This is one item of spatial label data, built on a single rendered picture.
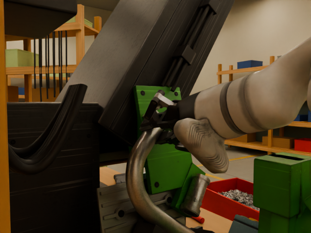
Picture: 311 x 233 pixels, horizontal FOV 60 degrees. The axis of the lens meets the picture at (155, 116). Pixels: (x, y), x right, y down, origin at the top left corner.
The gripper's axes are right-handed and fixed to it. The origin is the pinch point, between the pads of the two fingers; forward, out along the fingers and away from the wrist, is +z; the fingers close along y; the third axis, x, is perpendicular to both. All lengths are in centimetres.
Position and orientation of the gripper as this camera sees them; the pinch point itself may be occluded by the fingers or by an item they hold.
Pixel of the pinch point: (155, 131)
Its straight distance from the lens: 49.1
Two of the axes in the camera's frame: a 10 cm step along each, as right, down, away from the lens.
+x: -4.6, 7.1, -5.3
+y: -6.7, -6.8, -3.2
